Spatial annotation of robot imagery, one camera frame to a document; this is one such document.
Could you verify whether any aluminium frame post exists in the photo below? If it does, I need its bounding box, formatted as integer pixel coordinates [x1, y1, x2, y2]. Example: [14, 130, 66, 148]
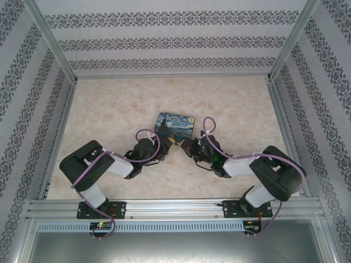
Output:
[264, 0, 320, 83]
[21, 0, 80, 84]

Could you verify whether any slotted grey cable duct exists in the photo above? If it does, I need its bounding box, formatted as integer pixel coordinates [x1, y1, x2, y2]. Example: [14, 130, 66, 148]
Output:
[37, 221, 245, 232]

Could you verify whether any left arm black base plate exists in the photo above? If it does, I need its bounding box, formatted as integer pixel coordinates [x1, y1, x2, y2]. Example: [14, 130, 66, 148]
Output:
[76, 201, 127, 220]

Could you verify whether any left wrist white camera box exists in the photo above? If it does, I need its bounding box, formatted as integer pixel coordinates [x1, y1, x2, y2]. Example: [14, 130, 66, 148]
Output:
[142, 131, 160, 144]

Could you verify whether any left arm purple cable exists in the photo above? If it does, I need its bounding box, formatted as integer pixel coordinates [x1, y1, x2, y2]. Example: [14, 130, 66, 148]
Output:
[71, 128, 161, 239]

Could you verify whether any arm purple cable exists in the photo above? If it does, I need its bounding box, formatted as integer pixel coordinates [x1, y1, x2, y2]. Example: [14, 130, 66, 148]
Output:
[202, 117, 307, 238]
[71, 128, 161, 239]

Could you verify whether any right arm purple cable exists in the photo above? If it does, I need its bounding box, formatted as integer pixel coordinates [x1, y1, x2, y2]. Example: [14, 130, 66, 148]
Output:
[202, 117, 307, 238]

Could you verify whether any aluminium mounting rail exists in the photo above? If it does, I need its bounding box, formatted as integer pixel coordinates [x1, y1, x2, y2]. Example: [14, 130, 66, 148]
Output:
[26, 197, 326, 220]

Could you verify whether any starry night painted tin box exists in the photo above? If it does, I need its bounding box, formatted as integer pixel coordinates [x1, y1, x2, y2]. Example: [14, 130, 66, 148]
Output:
[154, 111, 197, 141]

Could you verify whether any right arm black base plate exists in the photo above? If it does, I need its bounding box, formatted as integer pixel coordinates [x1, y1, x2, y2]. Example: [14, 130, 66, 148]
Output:
[222, 199, 274, 219]

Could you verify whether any grey sheet metal panel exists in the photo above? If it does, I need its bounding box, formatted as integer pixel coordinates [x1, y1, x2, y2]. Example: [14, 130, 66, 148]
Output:
[16, 219, 338, 263]

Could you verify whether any aluminium table side rail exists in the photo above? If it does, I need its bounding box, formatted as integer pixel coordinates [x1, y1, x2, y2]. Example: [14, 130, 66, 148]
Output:
[37, 81, 79, 199]
[267, 81, 313, 197]

